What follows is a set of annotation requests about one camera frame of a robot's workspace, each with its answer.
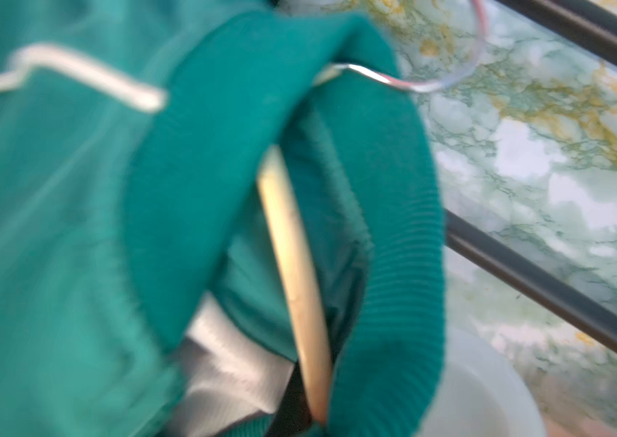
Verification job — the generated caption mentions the white hanger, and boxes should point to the white hanger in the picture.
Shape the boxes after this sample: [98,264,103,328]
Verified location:
[257,0,488,425]

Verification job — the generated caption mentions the white plastic basket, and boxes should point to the white plastic basket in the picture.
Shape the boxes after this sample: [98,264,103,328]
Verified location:
[417,327,547,437]

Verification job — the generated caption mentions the green jacket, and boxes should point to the green jacket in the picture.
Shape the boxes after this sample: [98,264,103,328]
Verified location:
[0,1,445,436]

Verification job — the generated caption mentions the black clothes rack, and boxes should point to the black clothes rack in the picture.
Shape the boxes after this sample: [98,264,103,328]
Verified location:
[446,1,617,353]

